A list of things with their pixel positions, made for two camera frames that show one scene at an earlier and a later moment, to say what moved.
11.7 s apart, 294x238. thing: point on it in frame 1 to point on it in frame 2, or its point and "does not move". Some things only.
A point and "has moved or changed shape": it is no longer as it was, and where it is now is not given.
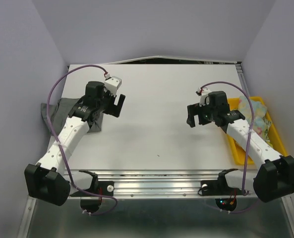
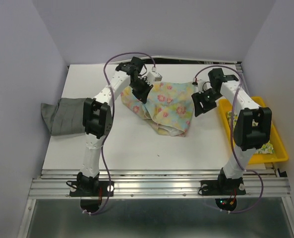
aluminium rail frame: (161, 184) does not move
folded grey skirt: (59, 110) does not move
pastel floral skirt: (259, 111) has moved or changed shape
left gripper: (113, 110) to (143, 96)
